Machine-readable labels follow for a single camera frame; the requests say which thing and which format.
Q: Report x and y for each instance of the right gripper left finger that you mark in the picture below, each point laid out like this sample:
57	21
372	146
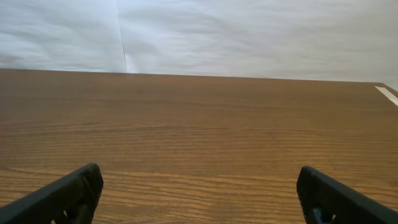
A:
68	193

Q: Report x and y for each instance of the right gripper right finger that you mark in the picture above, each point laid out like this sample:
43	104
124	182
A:
335	199

